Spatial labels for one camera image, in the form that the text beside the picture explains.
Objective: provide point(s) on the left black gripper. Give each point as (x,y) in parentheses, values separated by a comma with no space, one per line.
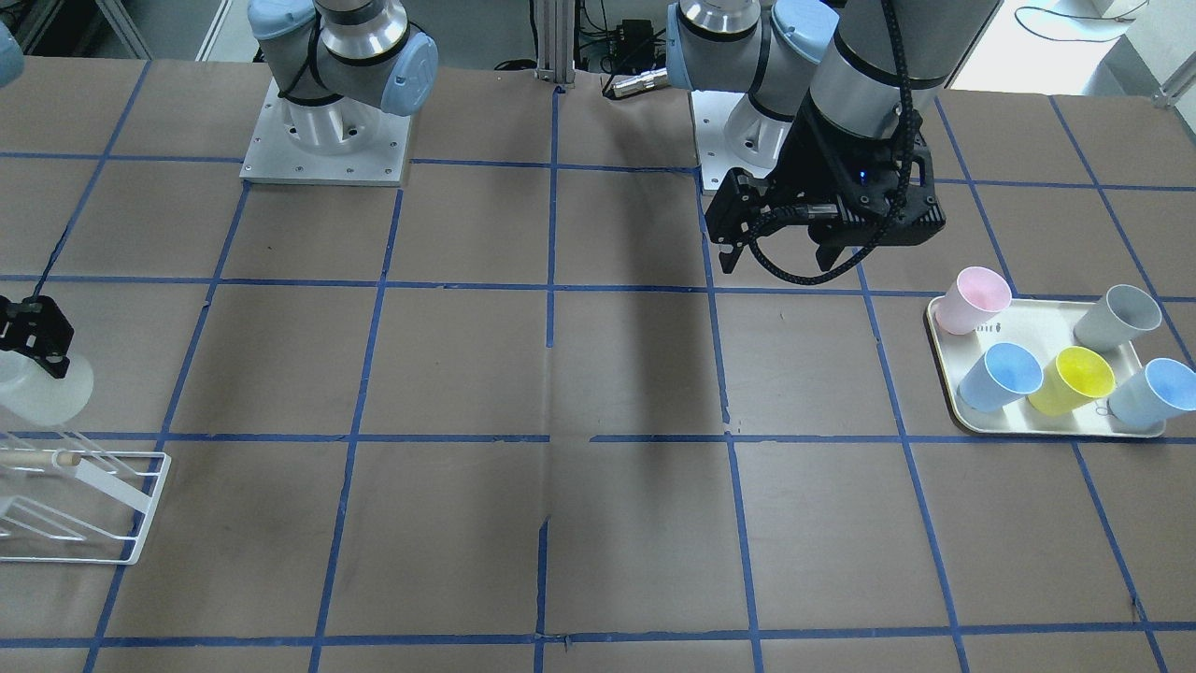
(815,161)

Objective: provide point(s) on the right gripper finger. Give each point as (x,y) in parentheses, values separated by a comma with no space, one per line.
(37,329)

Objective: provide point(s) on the pale green white cup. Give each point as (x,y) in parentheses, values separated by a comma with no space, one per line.
(28,391)

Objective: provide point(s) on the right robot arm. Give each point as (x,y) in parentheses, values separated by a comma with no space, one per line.
(339,67)

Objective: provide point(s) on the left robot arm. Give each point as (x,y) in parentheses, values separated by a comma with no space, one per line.
(850,80)

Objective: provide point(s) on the pink plastic cup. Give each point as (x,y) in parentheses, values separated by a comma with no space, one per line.
(976,296)

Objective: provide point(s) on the blue plastic cup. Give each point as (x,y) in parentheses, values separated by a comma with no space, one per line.
(1004,374)

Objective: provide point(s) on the yellow plastic cup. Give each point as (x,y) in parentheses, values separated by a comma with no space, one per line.
(1075,377)

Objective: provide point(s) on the grey plastic cup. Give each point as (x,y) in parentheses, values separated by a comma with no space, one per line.
(1122,314)

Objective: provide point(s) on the light blue cup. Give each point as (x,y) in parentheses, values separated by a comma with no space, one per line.
(1161,390)

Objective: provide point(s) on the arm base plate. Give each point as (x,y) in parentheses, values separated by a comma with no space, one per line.
(730,133)
(346,143)

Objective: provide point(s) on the white wire cup rack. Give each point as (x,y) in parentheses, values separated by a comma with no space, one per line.
(66,499)

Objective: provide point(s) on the aluminium frame post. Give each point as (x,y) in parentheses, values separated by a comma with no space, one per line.
(555,37)

